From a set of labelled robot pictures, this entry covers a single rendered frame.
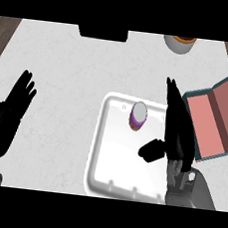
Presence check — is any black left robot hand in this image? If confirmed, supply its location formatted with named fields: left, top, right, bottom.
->
left=0, top=66, right=40, bottom=164

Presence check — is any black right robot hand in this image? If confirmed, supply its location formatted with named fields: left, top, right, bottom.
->
left=136, top=74, right=203, bottom=174

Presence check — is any pink cardboard box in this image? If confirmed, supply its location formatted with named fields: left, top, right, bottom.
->
left=175, top=57, right=228, bottom=166

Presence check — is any purple can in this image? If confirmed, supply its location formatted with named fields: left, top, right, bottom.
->
left=127, top=100, right=150, bottom=133

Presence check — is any white plastic tray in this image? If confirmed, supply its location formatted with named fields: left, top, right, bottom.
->
left=82, top=89, right=179, bottom=206

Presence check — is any grey and orange cup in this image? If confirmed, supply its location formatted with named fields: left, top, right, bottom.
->
left=161, top=35, right=198, bottom=57

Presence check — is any black appliance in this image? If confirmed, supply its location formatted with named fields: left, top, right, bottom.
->
left=77, top=25, right=129, bottom=43

